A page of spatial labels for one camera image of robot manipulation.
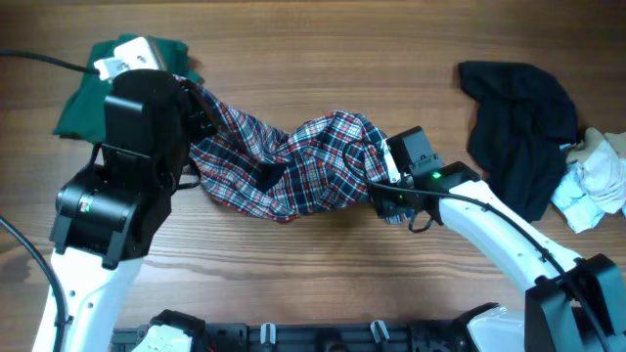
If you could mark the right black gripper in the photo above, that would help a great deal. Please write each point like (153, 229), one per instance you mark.
(385, 203)

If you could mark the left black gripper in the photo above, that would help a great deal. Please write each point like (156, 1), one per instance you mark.
(192, 103)

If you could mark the plaid red navy shirt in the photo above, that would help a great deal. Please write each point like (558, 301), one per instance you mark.
(265, 172)

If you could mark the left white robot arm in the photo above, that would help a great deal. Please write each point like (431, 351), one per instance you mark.
(108, 213)

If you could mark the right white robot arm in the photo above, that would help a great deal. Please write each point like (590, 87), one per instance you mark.
(572, 303)

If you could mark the folded green cloth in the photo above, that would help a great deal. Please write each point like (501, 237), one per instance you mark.
(83, 115)

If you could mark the black garment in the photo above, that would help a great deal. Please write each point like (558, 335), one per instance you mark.
(523, 118)

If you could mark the white crumpled garment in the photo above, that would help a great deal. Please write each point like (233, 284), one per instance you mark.
(573, 202)

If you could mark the beige crumpled garment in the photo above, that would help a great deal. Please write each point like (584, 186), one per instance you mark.
(600, 162)

